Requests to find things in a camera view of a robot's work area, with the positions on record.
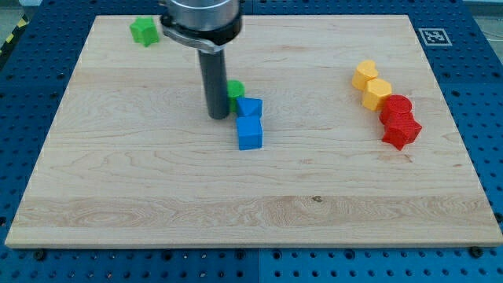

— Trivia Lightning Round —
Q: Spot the red circle block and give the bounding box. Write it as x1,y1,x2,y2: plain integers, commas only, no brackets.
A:
379,94,413,124

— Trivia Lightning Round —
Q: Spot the yellow hexagon block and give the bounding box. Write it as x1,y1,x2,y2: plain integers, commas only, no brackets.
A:
362,79,392,111

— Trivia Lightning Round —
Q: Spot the blue cube block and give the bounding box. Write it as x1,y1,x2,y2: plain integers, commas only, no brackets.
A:
236,116,263,150

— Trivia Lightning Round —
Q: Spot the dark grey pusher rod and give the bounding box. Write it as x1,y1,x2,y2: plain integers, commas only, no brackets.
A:
198,50,229,119

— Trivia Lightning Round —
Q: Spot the green circle block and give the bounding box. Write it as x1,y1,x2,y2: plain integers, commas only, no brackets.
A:
227,79,245,112

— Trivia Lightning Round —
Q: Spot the black bolt front left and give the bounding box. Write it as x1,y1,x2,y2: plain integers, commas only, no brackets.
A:
33,249,46,262

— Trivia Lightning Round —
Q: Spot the red star block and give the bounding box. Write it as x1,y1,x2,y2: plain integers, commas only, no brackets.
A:
382,112,422,150

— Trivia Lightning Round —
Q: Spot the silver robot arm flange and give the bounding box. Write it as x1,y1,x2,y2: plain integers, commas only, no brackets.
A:
159,0,242,54

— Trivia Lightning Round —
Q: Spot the light wooden board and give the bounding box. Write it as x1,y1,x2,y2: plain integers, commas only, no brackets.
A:
6,15,502,249

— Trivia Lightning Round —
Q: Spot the black bolt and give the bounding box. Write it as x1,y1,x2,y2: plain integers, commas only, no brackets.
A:
33,249,46,262
468,246,484,259

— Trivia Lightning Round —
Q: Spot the black bolt front right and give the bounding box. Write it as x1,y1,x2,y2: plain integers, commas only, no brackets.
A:
468,246,484,259

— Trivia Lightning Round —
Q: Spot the yellow heart block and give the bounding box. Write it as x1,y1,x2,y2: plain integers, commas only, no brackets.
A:
351,60,379,90

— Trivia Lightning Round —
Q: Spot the white fiducial marker tag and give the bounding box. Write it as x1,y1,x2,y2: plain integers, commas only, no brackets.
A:
418,28,452,46

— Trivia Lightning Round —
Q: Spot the green star block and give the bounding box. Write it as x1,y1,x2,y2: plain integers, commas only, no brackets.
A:
130,17,160,47

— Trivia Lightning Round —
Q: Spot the blue triangle block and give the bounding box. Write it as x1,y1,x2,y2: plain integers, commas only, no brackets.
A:
237,97,263,117

